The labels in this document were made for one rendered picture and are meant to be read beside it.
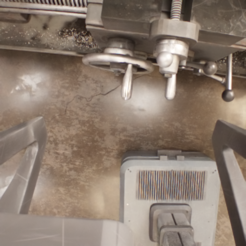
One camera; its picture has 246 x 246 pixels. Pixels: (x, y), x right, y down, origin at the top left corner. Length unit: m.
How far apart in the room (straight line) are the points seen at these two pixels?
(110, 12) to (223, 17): 0.23
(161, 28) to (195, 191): 0.92
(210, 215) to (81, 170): 0.79
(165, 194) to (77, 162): 0.58
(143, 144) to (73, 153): 0.43
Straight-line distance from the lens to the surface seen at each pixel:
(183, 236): 1.04
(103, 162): 1.39
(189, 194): 1.20
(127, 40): 0.62
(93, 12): 0.57
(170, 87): 0.52
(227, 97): 0.71
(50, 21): 1.03
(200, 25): 0.50
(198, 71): 0.77
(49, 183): 1.51
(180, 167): 1.14
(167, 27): 0.44
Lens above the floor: 1.32
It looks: 84 degrees down
